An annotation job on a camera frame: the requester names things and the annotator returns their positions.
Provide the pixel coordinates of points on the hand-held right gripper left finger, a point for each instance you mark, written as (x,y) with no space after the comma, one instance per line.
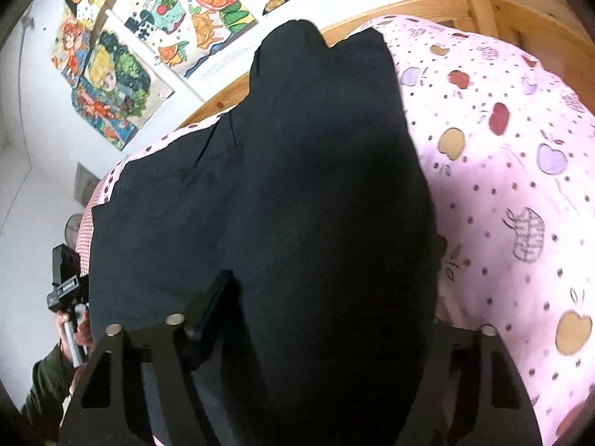
(211,309)

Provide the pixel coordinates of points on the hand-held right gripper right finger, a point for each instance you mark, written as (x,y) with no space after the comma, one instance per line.
(460,337)

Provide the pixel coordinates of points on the dark padded jacket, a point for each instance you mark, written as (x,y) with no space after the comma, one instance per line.
(302,204)

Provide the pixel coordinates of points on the person's left forearm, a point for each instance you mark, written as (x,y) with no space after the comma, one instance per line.
(46,390)

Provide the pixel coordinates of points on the person's left hand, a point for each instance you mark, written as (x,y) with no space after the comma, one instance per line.
(84,330)

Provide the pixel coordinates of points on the grey round object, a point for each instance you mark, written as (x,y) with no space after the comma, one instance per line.
(74,230)

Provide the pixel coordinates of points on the red checked cloth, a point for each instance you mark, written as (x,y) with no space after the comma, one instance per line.
(90,223)

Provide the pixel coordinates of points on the pink fruit print bed sheet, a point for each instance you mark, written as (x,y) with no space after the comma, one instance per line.
(511,148)

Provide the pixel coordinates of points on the grey wall socket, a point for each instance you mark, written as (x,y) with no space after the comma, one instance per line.
(88,183)

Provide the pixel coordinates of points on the blonde figure trees wall poster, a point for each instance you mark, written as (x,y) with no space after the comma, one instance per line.
(116,88)

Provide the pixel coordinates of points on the orange hair figure wall poster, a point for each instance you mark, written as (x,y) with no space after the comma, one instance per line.
(69,51)

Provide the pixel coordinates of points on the white cherry wall poster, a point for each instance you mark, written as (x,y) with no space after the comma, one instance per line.
(153,18)

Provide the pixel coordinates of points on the orange slice wall poster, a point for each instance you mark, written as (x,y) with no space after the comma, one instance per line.
(218,4)

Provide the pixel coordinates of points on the wooden bed frame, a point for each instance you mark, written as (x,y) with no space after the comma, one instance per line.
(418,9)

